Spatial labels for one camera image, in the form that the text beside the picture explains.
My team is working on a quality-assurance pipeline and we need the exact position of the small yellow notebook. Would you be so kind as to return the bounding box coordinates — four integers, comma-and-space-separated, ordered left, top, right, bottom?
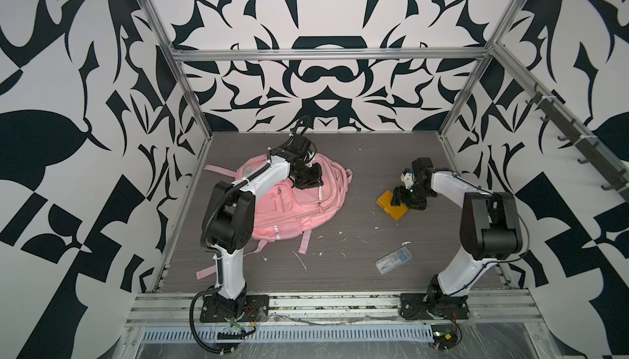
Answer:
376, 190, 408, 221

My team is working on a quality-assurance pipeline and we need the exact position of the pink student backpack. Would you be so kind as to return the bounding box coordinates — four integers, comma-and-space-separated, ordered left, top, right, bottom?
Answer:
197, 154, 353, 279

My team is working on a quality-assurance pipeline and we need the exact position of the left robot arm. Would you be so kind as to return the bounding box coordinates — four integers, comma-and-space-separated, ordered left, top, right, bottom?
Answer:
200, 135, 323, 300

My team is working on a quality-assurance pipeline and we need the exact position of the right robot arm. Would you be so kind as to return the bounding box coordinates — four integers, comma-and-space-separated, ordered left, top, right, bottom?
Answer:
391, 158, 524, 316

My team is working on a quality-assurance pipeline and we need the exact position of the clear plastic ruler box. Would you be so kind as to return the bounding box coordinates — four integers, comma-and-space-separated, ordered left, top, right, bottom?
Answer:
375, 246, 412, 274

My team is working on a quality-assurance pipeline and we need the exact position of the small green circuit board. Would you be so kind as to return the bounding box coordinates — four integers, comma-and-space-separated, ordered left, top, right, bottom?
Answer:
432, 326, 463, 352

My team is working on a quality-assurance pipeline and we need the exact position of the grey hook rack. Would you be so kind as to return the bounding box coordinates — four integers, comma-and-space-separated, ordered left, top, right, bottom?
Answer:
524, 83, 628, 203

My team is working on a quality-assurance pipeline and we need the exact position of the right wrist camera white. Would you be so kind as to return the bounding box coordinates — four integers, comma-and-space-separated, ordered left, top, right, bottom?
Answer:
401, 168, 415, 190

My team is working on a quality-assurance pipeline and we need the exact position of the black corrugated cable hose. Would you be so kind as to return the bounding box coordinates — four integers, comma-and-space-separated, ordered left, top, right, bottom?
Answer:
188, 115, 313, 355

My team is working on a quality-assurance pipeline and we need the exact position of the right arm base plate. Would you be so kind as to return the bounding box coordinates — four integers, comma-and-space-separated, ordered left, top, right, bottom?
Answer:
399, 293, 469, 321

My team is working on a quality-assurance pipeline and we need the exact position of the aluminium front rail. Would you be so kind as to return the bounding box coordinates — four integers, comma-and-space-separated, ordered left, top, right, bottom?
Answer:
124, 290, 545, 327

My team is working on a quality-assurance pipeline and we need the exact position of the white vented cable duct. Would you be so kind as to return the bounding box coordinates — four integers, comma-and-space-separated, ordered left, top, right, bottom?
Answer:
137, 324, 433, 345

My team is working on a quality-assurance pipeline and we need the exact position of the aluminium frame crossbar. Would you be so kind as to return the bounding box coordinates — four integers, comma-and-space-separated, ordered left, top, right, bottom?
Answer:
171, 47, 487, 62

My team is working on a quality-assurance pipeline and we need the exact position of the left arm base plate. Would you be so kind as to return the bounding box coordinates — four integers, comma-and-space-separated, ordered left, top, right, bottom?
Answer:
199, 293, 270, 323

